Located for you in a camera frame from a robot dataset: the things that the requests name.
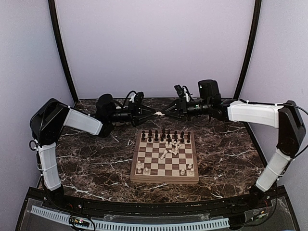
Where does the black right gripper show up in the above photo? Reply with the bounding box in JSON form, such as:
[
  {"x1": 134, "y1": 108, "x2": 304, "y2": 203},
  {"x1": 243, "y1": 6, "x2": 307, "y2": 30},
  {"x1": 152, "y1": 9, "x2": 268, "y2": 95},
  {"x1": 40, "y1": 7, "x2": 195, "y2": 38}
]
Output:
[{"x1": 162, "y1": 97, "x2": 211, "y2": 122}]

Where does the right black frame post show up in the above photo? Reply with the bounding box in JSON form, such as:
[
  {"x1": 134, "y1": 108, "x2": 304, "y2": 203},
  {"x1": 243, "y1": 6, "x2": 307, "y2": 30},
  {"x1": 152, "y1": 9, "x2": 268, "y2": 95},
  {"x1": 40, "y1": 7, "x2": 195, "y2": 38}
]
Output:
[{"x1": 233, "y1": 0, "x2": 262, "y2": 100}]

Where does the left black frame post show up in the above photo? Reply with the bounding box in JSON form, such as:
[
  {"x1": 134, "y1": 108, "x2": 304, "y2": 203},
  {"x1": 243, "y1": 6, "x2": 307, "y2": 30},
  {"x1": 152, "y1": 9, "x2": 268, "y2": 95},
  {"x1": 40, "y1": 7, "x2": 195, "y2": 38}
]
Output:
[{"x1": 48, "y1": 0, "x2": 79, "y2": 104}]

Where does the white slotted cable duct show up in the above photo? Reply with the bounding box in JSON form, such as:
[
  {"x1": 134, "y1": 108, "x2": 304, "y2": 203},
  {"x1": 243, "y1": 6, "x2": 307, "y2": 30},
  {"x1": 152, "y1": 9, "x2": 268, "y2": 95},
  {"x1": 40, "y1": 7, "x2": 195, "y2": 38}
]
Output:
[{"x1": 30, "y1": 205, "x2": 230, "y2": 231}]

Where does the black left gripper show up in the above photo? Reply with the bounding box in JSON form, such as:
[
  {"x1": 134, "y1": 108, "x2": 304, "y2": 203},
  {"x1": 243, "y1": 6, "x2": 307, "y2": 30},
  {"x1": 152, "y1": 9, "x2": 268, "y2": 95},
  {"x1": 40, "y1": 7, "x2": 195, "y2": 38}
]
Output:
[{"x1": 108, "y1": 101, "x2": 156, "y2": 127}]

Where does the black frame post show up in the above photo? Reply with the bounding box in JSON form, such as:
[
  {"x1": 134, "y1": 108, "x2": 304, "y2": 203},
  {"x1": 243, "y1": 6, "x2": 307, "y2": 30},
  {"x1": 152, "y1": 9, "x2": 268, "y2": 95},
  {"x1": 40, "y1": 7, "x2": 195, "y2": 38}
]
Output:
[
  {"x1": 48, "y1": 0, "x2": 79, "y2": 104},
  {"x1": 233, "y1": 0, "x2": 262, "y2": 100}
]

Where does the black front rail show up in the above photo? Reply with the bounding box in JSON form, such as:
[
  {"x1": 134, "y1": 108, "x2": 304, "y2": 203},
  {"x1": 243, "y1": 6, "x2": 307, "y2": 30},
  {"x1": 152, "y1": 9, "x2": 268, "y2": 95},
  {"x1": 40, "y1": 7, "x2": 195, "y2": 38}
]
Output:
[{"x1": 81, "y1": 199, "x2": 235, "y2": 216}]

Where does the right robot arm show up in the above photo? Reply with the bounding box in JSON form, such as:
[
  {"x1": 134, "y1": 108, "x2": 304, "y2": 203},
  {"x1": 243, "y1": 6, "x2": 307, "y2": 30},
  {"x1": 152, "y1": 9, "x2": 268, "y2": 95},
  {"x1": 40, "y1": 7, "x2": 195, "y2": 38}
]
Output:
[{"x1": 163, "y1": 96, "x2": 307, "y2": 209}]

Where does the wooden chess board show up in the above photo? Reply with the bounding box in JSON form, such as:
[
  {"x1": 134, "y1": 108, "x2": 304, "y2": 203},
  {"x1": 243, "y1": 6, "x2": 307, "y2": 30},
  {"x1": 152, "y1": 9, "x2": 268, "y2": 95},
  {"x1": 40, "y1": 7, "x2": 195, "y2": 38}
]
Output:
[{"x1": 130, "y1": 129, "x2": 199, "y2": 184}]

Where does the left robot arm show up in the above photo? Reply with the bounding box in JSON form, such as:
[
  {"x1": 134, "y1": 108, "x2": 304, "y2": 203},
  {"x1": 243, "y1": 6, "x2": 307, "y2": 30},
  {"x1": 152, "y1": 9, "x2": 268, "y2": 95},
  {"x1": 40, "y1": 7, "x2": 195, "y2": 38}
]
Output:
[{"x1": 30, "y1": 91, "x2": 156, "y2": 210}]

